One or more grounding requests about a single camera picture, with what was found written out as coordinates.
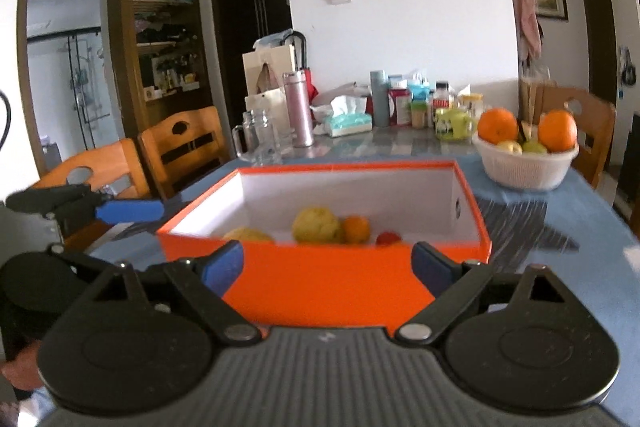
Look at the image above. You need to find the pink thermos bottle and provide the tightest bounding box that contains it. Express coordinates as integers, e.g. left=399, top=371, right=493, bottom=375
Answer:
left=283, top=71, right=315, bottom=148

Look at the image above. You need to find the pink hanging garment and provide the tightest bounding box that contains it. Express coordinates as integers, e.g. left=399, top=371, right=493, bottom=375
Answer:
left=517, top=0, right=543, bottom=60

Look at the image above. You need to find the large orange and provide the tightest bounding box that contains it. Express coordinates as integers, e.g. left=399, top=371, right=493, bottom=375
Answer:
left=538, top=109, right=578, bottom=152
left=477, top=108, right=519, bottom=145

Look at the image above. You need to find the grey thermos bottle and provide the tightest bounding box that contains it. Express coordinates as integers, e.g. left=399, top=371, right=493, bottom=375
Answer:
left=370, top=70, right=391, bottom=128

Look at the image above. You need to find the beige paper bag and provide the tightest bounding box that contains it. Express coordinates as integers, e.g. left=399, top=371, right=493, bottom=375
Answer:
left=242, top=44, right=297, bottom=132

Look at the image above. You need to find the white perforated plastic basket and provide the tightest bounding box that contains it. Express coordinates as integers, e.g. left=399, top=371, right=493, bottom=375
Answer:
left=472, top=136, right=580, bottom=192

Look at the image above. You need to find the red folded umbrella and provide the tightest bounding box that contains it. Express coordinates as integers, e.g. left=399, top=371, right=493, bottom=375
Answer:
left=285, top=32, right=319, bottom=102

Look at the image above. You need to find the small orange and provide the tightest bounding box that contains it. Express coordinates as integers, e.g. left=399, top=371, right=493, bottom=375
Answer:
left=341, top=215, right=372, bottom=244

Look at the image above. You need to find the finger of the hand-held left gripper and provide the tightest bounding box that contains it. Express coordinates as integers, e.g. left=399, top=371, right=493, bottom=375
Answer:
left=5, top=183, right=166, bottom=230

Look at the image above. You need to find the red canister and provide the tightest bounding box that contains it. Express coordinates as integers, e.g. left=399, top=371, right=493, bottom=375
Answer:
left=389, top=87, right=412, bottom=126

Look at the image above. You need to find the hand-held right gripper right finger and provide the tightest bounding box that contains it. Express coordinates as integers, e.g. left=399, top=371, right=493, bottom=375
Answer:
left=394, top=240, right=572, bottom=345

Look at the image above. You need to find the teal tissue box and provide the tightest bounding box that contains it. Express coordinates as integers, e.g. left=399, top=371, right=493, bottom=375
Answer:
left=310, top=96, right=373, bottom=138

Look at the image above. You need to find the black cap bottle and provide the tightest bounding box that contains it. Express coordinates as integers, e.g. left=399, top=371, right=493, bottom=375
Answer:
left=434, top=81, right=453, bottom=110

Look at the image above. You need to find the blue star print tablecloth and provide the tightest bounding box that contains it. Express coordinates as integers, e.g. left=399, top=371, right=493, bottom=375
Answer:
left=87, top=152, right=640, bottom=427

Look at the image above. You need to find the yellow-green mug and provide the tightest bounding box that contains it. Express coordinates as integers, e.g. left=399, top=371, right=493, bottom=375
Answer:
left=435, top=107, right=476, bottom=142

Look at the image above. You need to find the orange cardboard box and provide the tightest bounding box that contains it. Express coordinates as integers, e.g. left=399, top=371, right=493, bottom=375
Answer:
left=156, top=160, right=492, bottom=329

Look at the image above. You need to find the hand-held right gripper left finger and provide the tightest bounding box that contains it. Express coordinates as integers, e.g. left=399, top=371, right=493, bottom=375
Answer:
left=87, top=240, right=263, bottom=348

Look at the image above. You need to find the clear glass mug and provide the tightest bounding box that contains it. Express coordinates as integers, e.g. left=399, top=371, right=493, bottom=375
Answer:
left=231, top=109, right=281, bottom=165

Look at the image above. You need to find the black hanging bag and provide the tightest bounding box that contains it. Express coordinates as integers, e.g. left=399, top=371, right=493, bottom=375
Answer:
left=620, top=47, right=637, bottom=85

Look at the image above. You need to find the bumpy yellow lemon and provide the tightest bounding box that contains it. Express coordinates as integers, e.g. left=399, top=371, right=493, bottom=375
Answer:
left=292, top=206, right=342, bottom=244

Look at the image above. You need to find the smooth yellow fruit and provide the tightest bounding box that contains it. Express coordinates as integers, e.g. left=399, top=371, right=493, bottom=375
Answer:
left=222, top=227, right=275, bottom=243

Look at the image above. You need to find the wooden dining chair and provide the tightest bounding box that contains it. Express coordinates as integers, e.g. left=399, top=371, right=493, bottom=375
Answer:
left=520, top=86, right=617, bottom=188
left=137, top=106, right=232, bottom=200
left=30, top=138, right=151, bottom=253

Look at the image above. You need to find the dark wooden shelf cabinet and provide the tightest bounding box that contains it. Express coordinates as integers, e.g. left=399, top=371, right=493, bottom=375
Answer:
left=120, top=0, right=213, bottom=118

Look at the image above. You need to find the black cable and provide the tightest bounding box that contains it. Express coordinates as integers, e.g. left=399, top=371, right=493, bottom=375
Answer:
left=0, top=91, right=12, bottom=152

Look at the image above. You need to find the yellow lid jar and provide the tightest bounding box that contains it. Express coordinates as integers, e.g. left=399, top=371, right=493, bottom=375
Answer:
left=460, top=93, right=485, bottom=124

